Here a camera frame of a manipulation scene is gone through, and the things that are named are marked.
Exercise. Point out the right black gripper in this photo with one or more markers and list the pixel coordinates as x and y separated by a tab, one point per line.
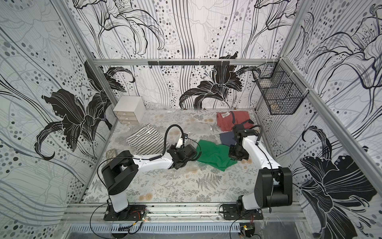
236	152

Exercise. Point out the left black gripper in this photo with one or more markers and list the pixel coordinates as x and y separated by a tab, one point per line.
172	146

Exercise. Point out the dark blue garment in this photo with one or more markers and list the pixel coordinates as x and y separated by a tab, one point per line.
227	138

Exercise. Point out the green garment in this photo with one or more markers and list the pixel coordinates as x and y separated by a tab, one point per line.
215	155

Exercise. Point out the red garment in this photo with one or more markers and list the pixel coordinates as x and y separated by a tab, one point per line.
227	120

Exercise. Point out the black white striped garment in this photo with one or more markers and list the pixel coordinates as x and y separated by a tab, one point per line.
146	141

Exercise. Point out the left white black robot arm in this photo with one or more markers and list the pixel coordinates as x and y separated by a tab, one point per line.
119	171

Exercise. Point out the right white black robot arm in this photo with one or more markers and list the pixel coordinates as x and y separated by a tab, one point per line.
273	187

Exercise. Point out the white mini drawer unit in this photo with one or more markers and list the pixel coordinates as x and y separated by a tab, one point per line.
130	110

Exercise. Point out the small electronics board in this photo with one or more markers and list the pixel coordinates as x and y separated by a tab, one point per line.
247	230

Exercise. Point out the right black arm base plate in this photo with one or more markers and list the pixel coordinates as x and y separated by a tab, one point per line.
230	212

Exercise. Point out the black wire wall basket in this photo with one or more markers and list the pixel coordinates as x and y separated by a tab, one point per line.
281	94

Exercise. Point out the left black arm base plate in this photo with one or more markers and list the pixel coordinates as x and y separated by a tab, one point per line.
131	213

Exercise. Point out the white slotted cable duct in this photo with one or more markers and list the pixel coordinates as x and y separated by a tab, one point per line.
157	228

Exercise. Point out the aluminium mounting rail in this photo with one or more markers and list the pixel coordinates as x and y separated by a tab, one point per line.
181	212

